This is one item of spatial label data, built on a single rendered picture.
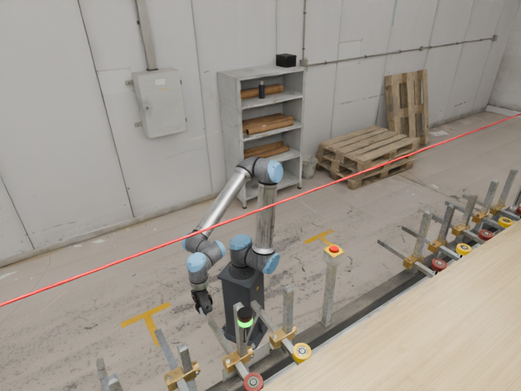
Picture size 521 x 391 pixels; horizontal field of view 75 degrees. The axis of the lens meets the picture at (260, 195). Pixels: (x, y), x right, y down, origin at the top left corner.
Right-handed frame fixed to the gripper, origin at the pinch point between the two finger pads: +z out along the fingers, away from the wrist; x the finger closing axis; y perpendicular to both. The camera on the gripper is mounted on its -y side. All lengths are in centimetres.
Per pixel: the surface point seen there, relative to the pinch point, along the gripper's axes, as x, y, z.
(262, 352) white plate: -15.8, -29.4, 7.7
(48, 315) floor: 88, 142, 83
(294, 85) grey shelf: -218, 211, -49
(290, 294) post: -29, -33, -28
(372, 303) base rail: -88, -35, 13
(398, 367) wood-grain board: -54, -75, -7
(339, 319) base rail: -64, -33, 13
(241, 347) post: -2.9, -33.3, -10.5
